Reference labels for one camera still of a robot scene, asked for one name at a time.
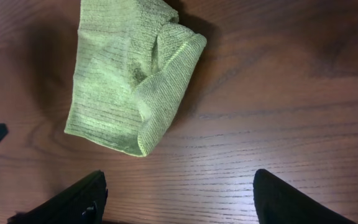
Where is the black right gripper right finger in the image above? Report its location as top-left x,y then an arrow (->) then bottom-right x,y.
253,169 -> 355,224

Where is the light green microfiber cloth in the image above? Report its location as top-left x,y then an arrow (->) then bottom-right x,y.
65,0 -> 207,157

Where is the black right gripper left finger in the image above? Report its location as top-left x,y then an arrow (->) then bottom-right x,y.
7,170 -> 108,224

